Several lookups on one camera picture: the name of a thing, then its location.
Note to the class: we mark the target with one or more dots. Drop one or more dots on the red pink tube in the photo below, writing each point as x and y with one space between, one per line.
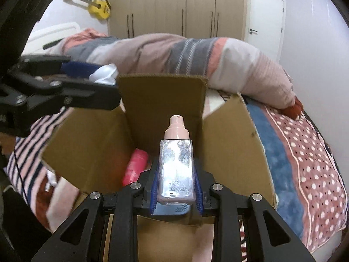
135 166

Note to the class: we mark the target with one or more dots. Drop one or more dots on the yellow guitar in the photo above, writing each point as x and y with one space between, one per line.
98 7

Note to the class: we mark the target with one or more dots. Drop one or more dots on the cardboard box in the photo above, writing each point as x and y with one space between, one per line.
234 152

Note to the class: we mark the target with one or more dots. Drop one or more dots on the red cloth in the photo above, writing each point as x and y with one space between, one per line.
295 109

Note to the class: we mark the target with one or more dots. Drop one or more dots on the white plastic item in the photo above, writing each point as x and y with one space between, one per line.
105 73

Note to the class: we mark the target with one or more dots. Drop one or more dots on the striped pink grey duvet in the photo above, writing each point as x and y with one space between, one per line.
174 51

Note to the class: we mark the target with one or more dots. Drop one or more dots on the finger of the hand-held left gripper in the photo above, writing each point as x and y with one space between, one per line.
79 69
90 95

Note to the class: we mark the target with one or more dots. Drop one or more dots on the white door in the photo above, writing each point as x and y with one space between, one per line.
265 24

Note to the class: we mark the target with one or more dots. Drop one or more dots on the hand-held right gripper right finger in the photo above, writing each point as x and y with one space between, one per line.
199 196

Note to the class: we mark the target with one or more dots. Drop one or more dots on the pink pump bottle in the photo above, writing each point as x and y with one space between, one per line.
176 166

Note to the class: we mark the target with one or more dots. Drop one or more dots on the polka-dot pink bed sheet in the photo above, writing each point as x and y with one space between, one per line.
308 169

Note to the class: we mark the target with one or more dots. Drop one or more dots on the beige wooden wardrobe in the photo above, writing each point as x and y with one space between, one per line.
174 8

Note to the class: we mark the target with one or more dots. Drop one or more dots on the white headboard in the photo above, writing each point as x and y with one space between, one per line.
51 32

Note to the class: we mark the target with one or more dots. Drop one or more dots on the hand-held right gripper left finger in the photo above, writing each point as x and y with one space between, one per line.
153 196

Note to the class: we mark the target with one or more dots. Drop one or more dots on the striped pink navy blanket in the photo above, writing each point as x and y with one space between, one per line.
30 152

